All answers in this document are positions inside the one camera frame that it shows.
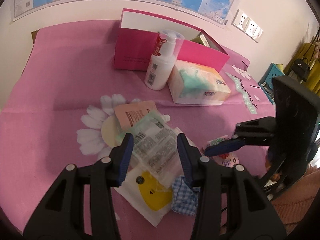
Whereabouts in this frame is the white pump bottle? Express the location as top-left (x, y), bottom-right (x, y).
top-left (144, 29), bottom-right (185, 90)

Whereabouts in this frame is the pink cardboard box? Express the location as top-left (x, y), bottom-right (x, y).
top-left (114, 8), bottom-right (230, 71)

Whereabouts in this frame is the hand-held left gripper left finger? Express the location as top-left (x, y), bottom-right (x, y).
top-left (24, 132), bottom-right (134, 240)

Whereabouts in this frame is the green spout pouch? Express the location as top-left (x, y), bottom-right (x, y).
top-left (115, 110), bottom-right (185, 178)

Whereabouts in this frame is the pastel tissue pack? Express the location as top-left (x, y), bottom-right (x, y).
top-left (167, 60), bottom-right (232, 105)

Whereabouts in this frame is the pink flower-print tablecloth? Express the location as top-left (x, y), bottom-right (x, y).
top-left (0, 19), bottom-right (320, 240)

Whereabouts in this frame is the pink spout pouch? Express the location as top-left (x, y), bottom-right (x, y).
top-left (114, 100), bottom-right (158, 132)

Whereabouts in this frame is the yellow hanging garment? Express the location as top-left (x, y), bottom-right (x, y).
top-left (285, 41), bottom-right (320, 80)

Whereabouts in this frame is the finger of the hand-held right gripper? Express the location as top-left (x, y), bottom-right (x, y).
top-left (204, 116), bottom-right (277, 157)

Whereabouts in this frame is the white packet with yellow circle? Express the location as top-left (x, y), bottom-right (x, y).
top-left (114, 166), bottom-right (175, 227)

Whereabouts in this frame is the white wall socket panel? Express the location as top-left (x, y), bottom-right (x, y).
top-left (254, 27), bottom-right (264, 43)
top-left (231, 9), bottom-right (250, 31)
top-left (244, 18), bottom-right (259, 38)

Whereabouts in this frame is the floral pocket tissue pack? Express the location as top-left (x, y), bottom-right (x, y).
top-left (202, 134), bottom-right (239, 167)

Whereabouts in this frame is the black handbag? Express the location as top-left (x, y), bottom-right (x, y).
top-left (290, 57), bottom-right (312, 82)

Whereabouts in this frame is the person's right forearm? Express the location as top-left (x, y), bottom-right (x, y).
top-left (271, 162), bottom-right (320, 233)

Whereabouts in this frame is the blue gingham scrunchie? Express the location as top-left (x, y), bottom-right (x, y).
top-left (171, 176), bottom-right (200, 216)

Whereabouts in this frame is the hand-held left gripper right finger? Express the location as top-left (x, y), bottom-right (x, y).
top-left (177, 133), bottom-right (287, 240)

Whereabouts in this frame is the blue plastic basket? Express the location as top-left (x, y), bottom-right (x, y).
top-left (259, 63), bottom-right (284, 103)

